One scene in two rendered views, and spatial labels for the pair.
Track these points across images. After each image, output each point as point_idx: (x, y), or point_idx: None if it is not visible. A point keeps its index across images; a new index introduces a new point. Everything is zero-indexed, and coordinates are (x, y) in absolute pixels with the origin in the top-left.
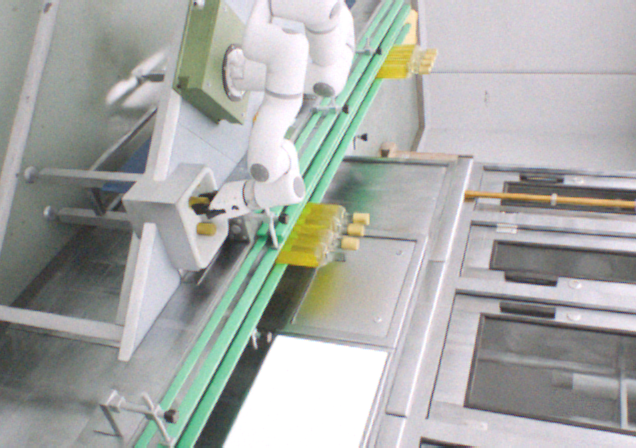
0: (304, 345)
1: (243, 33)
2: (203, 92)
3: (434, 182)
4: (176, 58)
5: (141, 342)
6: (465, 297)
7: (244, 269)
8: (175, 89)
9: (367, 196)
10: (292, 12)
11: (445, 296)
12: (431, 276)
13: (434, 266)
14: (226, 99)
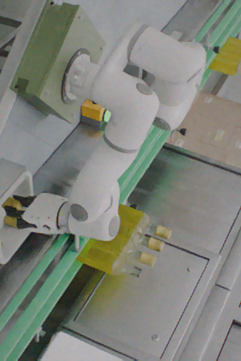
0: (83, 348)
1: (95, 77)
2: (39, 99)
3: (238, 194)
4: (20, 47)
5: None
6: (240, 329)
7: (42, 266)
8: (13, 89)
9: (172, 192)
10: (150, 67)
11: (222, 325)
12: (214, 302)
13: (219, 292)
14: (60, 103)
